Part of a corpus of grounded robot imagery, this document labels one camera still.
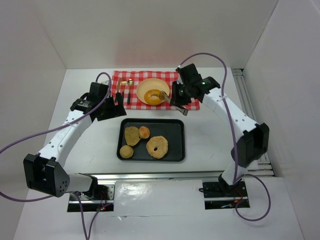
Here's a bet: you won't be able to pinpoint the metal tongs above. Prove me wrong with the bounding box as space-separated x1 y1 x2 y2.
159 91 189 116

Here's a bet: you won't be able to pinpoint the orange glazed donut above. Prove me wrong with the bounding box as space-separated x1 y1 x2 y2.
144 89 163 106

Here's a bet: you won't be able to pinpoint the small round bun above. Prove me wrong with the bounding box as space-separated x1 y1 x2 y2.
139 126 151 139

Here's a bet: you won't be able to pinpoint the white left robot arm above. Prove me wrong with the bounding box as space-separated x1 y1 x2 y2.
23 93 126 199

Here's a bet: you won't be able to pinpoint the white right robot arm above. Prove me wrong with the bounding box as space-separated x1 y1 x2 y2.
170 76 270 196

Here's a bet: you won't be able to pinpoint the flat speckled bread slice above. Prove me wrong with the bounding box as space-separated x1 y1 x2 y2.
124 126 141 147

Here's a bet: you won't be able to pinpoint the beige round plate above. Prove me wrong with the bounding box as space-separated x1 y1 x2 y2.
136 78 171 105

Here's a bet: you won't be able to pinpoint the red white checkered cloth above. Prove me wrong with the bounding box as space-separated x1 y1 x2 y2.
111 70 201 111

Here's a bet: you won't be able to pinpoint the black baking tray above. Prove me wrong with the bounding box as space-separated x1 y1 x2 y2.
116 118 186 163

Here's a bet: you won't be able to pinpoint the round yellow muffin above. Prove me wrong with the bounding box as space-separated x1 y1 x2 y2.
119 145 134 159

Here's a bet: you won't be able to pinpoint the pale bagel with hole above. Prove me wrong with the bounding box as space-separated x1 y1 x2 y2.
146 136 169 159

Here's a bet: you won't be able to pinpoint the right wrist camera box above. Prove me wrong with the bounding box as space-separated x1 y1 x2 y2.
176 63 202 85

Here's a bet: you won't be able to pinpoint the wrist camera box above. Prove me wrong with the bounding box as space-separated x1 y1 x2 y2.
87 82 110 102
176 63 202 85

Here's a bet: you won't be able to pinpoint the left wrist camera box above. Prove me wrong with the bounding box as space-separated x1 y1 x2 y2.
87 82 110 102

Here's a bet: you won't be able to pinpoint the gold knife black handle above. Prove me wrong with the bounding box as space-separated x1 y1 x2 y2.
114 78 122 103

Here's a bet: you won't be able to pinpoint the gold fork black handle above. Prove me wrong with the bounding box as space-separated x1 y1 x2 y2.
121 78 127 102

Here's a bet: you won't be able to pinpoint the gold spoon black handle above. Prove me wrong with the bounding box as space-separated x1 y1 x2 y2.
127 78 134 105

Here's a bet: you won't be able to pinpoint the aluminium front rail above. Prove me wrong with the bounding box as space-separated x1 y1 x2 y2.
89 171 222 181

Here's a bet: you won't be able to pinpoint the aluminium rail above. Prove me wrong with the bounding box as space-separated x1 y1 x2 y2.
231 68 275 177
89 171 222 181

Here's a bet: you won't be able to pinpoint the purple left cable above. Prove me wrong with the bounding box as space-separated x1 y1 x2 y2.
0 72 112 240

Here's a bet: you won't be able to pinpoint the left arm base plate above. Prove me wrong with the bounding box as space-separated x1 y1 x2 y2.
67 183 116 213

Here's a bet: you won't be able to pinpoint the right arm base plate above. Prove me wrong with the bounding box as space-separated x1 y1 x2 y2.
198 181 250 210

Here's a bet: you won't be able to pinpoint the aluminium right side rail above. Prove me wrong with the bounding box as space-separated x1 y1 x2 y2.
231 68 275 177

